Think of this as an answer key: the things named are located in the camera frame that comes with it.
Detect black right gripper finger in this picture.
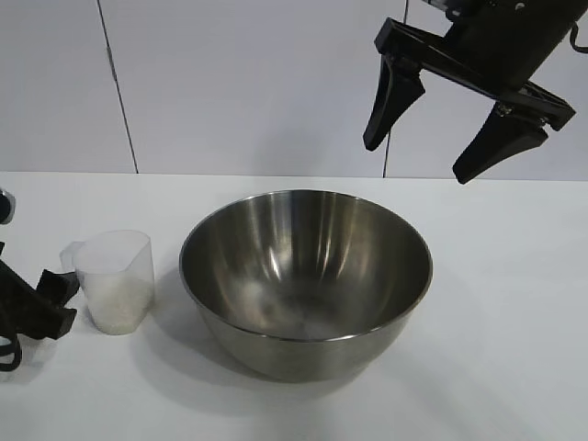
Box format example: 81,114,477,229
452,100,548,186
362,52,426,150

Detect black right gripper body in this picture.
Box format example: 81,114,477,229
374,0,582,132

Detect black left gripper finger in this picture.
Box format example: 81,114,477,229
35,269,81,307

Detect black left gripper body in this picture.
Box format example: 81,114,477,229
0,259,78,342

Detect clear plastic measuring cup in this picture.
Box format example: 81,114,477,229
61,229,156,338

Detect white rice grains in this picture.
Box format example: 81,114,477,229
89,275,155,336

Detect stainless steel mixing bowl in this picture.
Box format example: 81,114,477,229
178,188,435,382

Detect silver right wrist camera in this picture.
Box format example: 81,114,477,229
420,0,460,15

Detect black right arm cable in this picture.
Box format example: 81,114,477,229
568,22,588,51

